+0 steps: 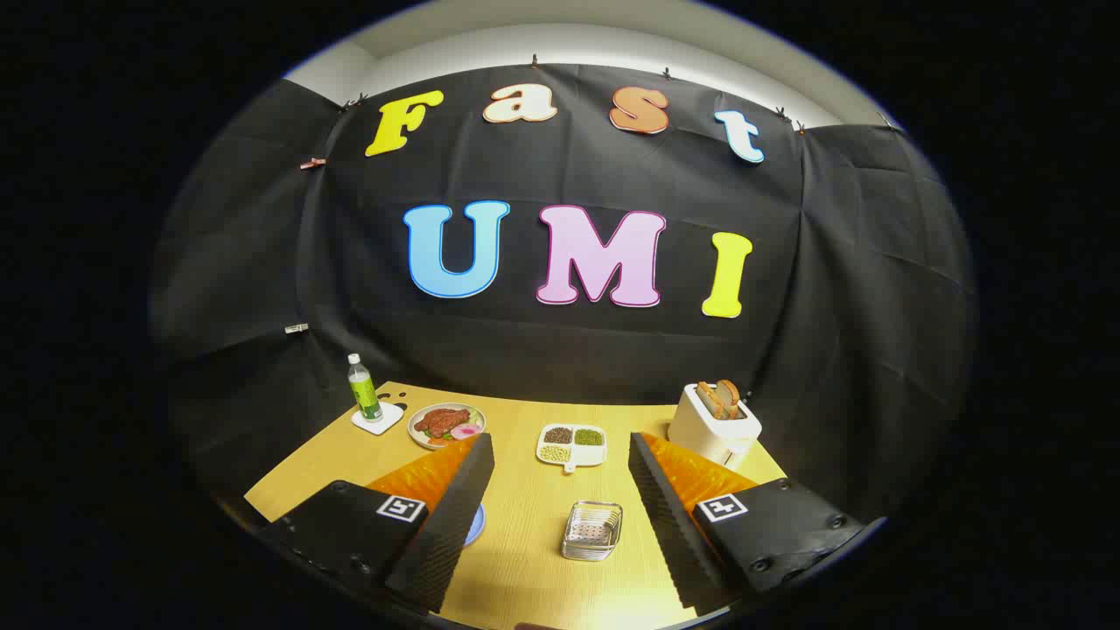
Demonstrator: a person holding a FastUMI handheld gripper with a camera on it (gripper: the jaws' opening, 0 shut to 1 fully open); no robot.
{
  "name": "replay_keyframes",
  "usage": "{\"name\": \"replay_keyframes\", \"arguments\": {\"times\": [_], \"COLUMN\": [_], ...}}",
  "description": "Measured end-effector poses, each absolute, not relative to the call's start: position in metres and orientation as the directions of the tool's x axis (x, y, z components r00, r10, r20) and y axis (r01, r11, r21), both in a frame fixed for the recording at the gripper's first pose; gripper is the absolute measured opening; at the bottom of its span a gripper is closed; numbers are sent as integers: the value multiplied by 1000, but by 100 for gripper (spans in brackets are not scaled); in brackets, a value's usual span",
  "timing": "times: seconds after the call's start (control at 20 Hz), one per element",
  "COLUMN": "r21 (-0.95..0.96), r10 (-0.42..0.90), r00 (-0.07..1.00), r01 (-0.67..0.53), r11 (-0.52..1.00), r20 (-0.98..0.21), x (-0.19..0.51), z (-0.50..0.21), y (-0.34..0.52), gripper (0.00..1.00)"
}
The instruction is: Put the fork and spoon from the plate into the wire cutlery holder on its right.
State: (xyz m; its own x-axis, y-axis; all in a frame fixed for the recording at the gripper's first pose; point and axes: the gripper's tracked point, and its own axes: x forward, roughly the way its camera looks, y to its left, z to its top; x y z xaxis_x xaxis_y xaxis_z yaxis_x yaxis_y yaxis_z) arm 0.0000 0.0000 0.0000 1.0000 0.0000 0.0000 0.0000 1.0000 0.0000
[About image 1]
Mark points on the green drink bottle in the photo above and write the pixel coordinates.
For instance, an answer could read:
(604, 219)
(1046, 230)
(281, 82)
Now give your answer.
(365, 398)

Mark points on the white toaster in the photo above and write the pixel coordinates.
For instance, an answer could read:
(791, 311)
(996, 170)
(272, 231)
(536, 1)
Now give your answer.
(709, 433)

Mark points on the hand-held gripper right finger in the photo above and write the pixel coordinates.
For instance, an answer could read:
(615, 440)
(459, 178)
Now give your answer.
(669, 516)

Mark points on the white square coaster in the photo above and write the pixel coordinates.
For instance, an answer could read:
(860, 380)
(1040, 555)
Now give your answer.
(385, 424)

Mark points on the black backdrop cloth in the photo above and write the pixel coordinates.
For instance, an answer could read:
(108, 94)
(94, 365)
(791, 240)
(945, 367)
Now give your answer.
(569, 350)

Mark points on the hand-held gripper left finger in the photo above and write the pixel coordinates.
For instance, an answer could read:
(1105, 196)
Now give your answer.
(455, 516)

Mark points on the white divided bean dish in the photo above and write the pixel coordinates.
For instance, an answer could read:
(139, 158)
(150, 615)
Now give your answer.
(557, 435)

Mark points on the blue plate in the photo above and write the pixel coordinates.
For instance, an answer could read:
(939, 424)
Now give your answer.
(475, 525)

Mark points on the plate of toy food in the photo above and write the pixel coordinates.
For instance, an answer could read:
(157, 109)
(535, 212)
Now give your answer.
(442, 423)

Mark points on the brown bread slice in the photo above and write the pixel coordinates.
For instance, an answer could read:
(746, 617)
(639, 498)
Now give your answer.
(707, 400)
(730, 395)

